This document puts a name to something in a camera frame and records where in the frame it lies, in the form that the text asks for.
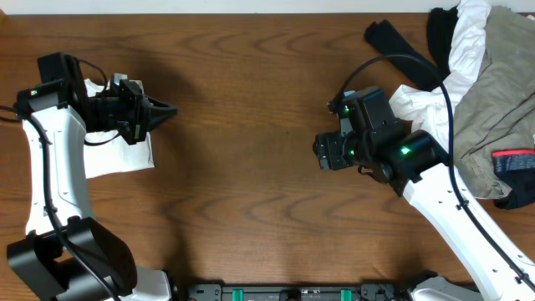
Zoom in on khaki grey garment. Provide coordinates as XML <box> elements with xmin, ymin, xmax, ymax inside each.
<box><xmin>454</xmin><ymin>6</ymin><xmax>534</xmax><ymax>199</ymax></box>

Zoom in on black garment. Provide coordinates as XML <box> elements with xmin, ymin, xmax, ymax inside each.
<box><xmin>364</xmin><ymin>7</ymin><xmax>458</xmax><ymax>91</ymax></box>

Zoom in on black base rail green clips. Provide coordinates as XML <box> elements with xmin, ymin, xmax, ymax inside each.
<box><xmin>166</xmin><ymin>275</ymin><xmax>482</xmax><ymax>301</ymax></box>

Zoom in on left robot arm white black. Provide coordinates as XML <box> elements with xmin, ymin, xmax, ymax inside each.
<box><xmin>7</xmin><ymin>53</ymin><xmax>177</xmax><ymax>300</ymax></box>

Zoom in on navy garment with red band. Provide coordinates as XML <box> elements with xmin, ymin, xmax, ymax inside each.
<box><xmin>492</xmin><ymin>149</ymin><xmax>534</xmax><ymax>210</ymax></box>

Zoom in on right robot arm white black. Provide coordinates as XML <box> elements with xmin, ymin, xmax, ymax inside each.
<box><xmin>313</xmin><ymin>87</ymin><xmax>534</xmax><ymax>300</ymax></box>

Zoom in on white shirt in pile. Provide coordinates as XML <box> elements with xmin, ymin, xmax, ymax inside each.
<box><xmin>390</xmin><ymin>0</ymin><xmax>491</xmax><ymax>149</ymax></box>

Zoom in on white t-shirt with black logo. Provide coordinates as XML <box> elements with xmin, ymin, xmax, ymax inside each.
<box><xmin>81</xmin><ymin>78</ymin><xmax>155</xmax><ymax>180</ymax></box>

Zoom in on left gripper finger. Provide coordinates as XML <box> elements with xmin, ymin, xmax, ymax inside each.
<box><xmin>144</xmin><ymin>95</ymin><xmax>178</xmax><ymax>117</ymax></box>
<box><xmin>148</xmin><ymin>110</ymin><xmax>177</xmax><ymax>130</ymax></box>

